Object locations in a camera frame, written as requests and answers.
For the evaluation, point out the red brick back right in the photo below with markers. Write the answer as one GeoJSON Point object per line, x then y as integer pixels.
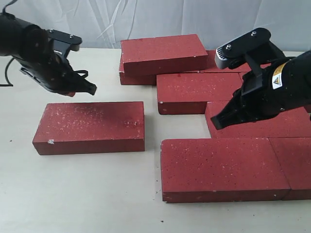
{"type": "Point", "coordinates": [212, 68]}

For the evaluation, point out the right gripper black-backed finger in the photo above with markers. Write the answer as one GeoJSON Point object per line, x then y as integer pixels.
{"type": "Point", "coordinates": [235, 112]}

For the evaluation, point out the white wrinkled backdrop cloth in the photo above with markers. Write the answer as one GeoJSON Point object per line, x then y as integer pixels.
{"type": "Point", "coordinates": [105, 23]}

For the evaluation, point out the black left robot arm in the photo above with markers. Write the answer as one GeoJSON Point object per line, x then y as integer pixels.
{"type": "Point", "coordinates": [42, 55]}

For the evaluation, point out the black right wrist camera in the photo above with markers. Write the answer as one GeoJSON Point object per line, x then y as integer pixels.
{"type": "Point", "coordinates": [254, 48]}

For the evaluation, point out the red brick middle right base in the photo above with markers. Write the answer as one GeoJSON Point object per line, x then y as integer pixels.
{"type": "Point", "coordinates": [293, 123]}

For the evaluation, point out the red brick large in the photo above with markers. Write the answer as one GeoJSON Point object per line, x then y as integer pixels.
{"type": "Point", "coordinates": [189, 93]}

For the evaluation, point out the red brick base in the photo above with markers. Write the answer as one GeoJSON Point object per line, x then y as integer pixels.
{"type": "Point", "coordinates": [293, 123]}
{"type": "Point", "coordinates": [220, 170]}

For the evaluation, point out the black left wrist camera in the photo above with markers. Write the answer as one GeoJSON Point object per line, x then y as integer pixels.
{"type": "Point", "coordinates": [62, 43]}

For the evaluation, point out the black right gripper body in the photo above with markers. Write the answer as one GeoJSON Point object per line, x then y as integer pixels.
{"type": "Point", "coordinates": [286, 86]}

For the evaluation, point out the red brick under back top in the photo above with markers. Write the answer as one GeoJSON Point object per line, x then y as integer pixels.
{"type": "Point", "coordinates": [126, 79]}

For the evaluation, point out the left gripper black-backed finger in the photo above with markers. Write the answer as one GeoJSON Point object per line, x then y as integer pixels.
{"type": "Point", "coordinates": [84, 86]}

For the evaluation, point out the red brick far right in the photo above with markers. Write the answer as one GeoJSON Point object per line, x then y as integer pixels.
{"type": "Point", "coordinates": [307, 107]}

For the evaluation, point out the red brick front base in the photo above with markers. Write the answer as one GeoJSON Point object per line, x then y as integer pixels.
{"type": "Point", "coordinates": [220, 170]}

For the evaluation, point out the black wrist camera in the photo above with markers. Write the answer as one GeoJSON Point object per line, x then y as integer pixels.
{"type": "Point", "coordinates": [254, 48]}
{"type": "Point", "coordinates": [62, 43]}

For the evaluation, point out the red brick front right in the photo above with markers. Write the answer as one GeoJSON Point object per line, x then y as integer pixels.
{"type": "Point", "coordinates": [294, 156]}

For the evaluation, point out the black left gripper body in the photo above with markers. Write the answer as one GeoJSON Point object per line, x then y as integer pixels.
{"type": "Point", "coordinates": [53, 73]}

